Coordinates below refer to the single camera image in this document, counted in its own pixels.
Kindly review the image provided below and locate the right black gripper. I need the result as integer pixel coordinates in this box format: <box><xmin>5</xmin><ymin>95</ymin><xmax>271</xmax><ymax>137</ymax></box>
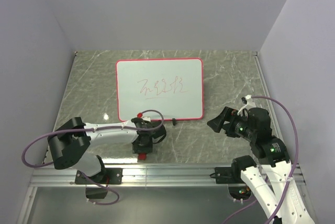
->
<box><xmin>206</xmin><ymin>105</ymin><xmax>255</xmax><ymax>140</ymax></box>

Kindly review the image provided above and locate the red whiteboard eraser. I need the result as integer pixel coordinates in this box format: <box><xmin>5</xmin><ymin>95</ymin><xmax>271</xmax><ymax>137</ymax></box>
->
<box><xmin>138</xmin><ymin>153</ymin><xmax>147</xmax><ymax>162</ymax></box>

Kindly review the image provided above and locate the red framed whiteboard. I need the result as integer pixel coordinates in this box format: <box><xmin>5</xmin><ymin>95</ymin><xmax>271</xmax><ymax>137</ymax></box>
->
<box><xmin>115</xmin><ymin>58</ymin><xmax>205</xmax><ymax>121</ymax></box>

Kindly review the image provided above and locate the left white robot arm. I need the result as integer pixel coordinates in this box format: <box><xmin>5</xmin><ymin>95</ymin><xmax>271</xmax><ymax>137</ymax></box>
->
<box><xmin>48</xmin><ymin>117</ymin><xmax>167</xmax><ymax>183</ymax></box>

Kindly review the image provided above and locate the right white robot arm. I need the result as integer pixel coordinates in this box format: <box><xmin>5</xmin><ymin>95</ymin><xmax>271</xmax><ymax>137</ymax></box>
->
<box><xmin>207</xmin><ymin>107</ymin><xmax>314</xmax><ymax>223</ymax></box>

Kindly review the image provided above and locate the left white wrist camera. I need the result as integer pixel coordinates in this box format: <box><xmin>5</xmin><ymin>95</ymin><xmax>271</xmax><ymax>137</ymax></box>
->
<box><xmin>137</xmin><ymin>113</ymin><xmax>151</xmax><ymax>121</ymax></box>

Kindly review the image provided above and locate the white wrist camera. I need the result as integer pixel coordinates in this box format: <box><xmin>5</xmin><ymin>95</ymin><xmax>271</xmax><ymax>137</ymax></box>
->
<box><xmin>238</xmin><ymin>95</ymin><xmax>256</xmax><ymax>115</ymax></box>
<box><xmin>137</xmin><ymin>113</ymin><xmax>151</xmax><ymax>121</ymax></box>

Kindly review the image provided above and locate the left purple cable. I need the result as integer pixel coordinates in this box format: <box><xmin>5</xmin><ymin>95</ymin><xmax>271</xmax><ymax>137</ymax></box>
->
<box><xmin>21</xmin><ymin>109</ymin><xmax>165</xmax><ymax>206</ymax></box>

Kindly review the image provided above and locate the purple cable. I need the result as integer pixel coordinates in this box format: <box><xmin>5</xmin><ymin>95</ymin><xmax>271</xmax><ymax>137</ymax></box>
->
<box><xmin>222</xmin><ymin>95</ymin><xmax>300</xmax><ymax>224</ymax></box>
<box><xmin>21</xmin><ymin>109</ymin><xmax>165</xmax><ymax>206</ymax></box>

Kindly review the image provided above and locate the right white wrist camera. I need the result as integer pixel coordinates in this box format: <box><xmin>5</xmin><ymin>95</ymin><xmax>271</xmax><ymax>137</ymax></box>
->
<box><xmin>238</xmin><ymin>95</ymin><xmax>256</xmax><ymax>115</ymax></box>

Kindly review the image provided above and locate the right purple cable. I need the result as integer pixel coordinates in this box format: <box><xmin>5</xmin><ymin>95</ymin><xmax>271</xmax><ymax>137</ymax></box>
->
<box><xmin>222</xmin><ymin>95</ymin><xmax>300</xmax><ymax>224</ymax></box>

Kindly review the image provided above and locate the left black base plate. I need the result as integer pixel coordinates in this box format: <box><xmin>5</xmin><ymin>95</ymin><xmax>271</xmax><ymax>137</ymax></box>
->
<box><xmin>74</xmin><ymin>167</ymin><xmax>123</xmax><ymax>185</ymax></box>

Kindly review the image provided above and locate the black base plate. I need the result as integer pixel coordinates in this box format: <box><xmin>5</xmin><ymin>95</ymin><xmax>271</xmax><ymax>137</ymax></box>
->
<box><xmin>74</xmin><ymin>167</ymin><xmax>123</xmax><ymax>185</ymax></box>
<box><xmin>209</xmin><ymin>167</ymin><xmax>243</xmax><ymax>184</ymax></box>

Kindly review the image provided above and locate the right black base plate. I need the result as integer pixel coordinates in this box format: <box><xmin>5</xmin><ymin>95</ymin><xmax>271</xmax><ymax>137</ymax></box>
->
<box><xmin>209</xmin><ymin>167</ymin><xmax>243</xmax><ymax>184</ymax></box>

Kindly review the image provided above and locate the aluminium front rail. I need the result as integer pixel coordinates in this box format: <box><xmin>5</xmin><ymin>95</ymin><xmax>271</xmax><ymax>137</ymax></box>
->
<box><xmin>28</xmin><ymin>163</ymin><xmax>306</xmax><ymax>188</ymax></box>

